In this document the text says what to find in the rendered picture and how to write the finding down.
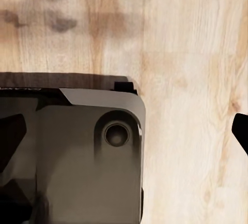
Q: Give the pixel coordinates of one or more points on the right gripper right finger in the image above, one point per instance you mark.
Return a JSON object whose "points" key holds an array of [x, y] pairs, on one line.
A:
{"points": [[240, 130]]}

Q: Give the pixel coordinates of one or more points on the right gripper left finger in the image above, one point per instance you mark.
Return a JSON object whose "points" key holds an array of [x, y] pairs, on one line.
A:
{"points": [[12, 132]]}

